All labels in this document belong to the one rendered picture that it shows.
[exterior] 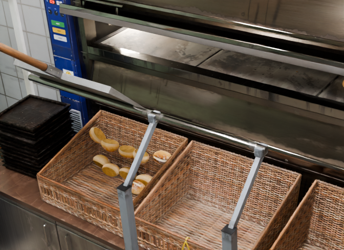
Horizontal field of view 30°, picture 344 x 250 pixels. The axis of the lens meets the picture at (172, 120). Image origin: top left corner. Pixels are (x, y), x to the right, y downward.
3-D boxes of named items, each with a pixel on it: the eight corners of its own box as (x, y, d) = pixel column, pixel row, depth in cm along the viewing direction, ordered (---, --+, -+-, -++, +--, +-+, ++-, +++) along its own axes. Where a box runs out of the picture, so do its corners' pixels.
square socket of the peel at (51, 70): (46, 71, 251) (48, 64, 251) (39, 70, 253) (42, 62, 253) (61, 79, 258) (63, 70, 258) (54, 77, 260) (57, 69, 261)
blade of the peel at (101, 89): (108, 93, 244) (110, 86, 244) (13, 64, 274) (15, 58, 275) (157, 116, 274) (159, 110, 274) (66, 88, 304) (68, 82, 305)
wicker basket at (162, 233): (194, 187, 308) (191, 138, 295) (302, 225, 278) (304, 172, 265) (131, 244, 275) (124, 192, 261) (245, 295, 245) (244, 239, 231)
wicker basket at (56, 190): (106, 153, 340) (100, 107, 326) (193, 186, 309) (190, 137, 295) (39, 201, 307) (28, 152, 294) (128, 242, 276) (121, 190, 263)
